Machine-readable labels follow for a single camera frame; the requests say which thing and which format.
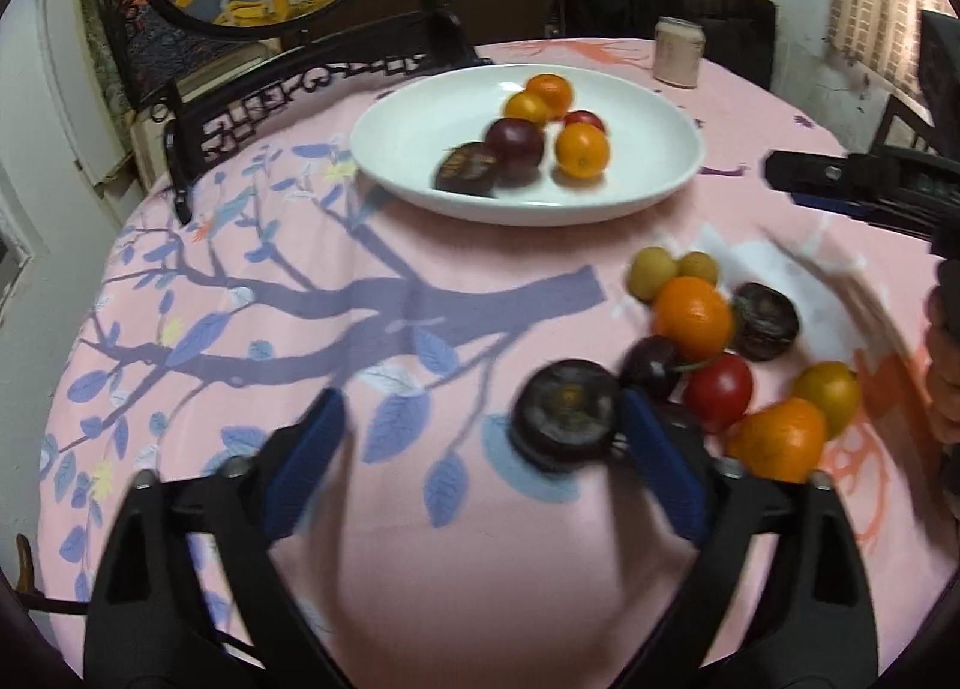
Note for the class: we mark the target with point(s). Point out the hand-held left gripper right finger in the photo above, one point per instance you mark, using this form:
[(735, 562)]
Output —
[(664, 468)]

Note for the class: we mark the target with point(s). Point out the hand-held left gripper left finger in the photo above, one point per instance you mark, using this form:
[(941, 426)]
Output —
[(304, 464)]

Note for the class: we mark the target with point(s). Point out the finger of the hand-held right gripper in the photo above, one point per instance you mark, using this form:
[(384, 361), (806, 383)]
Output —
[(855, 207), (825, 173)]

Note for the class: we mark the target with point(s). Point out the red cherry tomato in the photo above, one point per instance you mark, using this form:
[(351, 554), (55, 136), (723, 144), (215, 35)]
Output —
[(586, 120), (718, 391)]

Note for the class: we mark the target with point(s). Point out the dark red cherry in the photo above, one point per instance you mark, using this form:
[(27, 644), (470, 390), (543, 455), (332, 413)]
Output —
[(646, 366)]

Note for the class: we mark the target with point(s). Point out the orange mandarin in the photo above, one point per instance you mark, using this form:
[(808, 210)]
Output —
[(694, 318), (780, 440), (553, 91), (581, 150)]

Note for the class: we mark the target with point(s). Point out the small yellow green plum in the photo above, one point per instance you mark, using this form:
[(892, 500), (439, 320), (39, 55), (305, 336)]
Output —
[(699, 266)]

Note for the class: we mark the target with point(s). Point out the white oval plate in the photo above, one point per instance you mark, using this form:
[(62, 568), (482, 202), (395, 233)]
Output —
[(637, 156)]

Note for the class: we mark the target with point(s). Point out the person's right hand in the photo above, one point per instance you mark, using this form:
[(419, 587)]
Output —
[(946, 359)]

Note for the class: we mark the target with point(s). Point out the pale beverage can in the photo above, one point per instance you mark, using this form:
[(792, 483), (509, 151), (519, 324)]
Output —
[(679, 55)]

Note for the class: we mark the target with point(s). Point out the yellow orange plum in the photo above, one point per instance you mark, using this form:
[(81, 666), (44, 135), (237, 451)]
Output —
[(523, 108)]

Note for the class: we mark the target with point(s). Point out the dark purple plum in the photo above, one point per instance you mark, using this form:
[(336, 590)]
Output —
[(516, 147)]

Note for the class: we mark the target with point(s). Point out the black metal frame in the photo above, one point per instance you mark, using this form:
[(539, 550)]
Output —
[(941, 66)]

